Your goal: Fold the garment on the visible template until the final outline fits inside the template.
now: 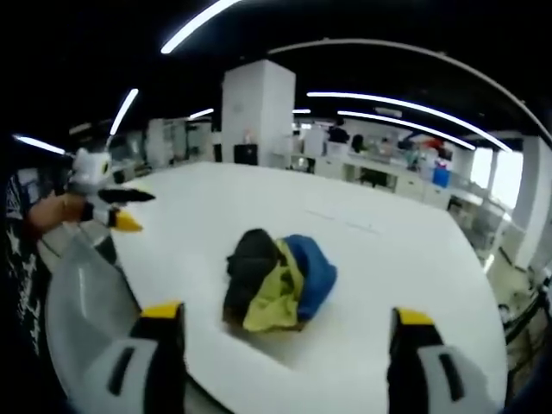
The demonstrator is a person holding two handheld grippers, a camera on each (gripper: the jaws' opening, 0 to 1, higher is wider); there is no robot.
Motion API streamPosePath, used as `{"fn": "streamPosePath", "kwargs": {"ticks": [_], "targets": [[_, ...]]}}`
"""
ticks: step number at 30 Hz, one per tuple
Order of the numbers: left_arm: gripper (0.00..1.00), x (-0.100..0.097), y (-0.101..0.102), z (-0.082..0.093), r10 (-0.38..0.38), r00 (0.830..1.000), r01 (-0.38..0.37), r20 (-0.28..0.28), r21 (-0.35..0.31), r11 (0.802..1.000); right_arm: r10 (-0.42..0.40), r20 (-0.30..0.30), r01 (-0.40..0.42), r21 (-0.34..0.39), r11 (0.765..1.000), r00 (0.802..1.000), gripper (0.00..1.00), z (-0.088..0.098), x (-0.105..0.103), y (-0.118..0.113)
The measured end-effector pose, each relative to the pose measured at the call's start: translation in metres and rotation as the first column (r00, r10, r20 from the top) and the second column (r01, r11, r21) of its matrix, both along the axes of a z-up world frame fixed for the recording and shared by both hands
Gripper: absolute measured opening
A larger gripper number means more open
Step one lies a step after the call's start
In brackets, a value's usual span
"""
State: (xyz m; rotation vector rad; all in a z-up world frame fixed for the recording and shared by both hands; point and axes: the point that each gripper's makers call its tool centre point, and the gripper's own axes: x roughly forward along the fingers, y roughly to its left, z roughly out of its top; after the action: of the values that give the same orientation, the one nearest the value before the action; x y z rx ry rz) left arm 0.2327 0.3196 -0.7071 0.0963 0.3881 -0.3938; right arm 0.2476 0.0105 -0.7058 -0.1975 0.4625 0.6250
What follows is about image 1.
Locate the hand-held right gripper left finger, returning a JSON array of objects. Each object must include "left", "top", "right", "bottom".
[{"left": 85, "top": 301, "right": 187, "bottom": 414}]

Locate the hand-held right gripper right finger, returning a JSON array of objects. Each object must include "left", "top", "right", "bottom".
[{"left": 386, "top": 306, "right": 480, "bottom": 414}]

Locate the black yellow blue garment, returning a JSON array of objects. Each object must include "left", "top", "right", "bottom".
[{"left": 222, "top": 228, "right": 339, "bottom": 334}]

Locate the person's left hand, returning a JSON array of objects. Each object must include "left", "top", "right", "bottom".
[{"left": 26, "top": 192, "right": 94, "bottom": 237}]

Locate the ceiling light strip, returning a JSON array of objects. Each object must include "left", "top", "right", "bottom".
[
  {"left": 306, "top": 91, "right": 513, "bottom": 153},
  {"left": 109, "top": 87, "right": 141, "bottom": 137},
  {"left": 160, "top": 0, "right": 243, "bottom": 55},
  {"left": 336, "top": 110, "right": 476, "bottom": 151},
  {"left": 11, "top": 134, "right": 66, "bottom": 156}
]

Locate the translucent grey plastic container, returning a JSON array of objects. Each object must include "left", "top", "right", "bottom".
[{"left": 44, "top": 226, "right": 144, "bottom": 389}]

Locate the white shelving unit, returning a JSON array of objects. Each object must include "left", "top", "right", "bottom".
[{"left": 145, "top": 116, "right": 216, "bottom": 168}]

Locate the person's black printed shirt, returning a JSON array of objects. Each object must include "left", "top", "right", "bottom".
[{"left": 0, "top": 167, "right": 51, "bottom": 360}]

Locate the black box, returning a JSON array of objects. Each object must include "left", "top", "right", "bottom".
[{"left": 233, "top": 143, "right": 260, "bottom": 166}]

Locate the white square pillar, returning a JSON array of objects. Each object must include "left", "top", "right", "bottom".
[{"left": 221, "top": 59, "right": 298, "bottom": 167}]

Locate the white counter row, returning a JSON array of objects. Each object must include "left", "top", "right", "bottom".
[{"left": 289, "top": 148, "right": 456, "bottom": 209}]

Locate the bright window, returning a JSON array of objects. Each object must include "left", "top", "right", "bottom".
[{"left": 468, "top": 147, "right": 525, "bottom": 209}]

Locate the curved ceiling rail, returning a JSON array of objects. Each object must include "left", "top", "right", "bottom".
[{"left": 267, "top": 38, "right": 552, "bottom": 144}]

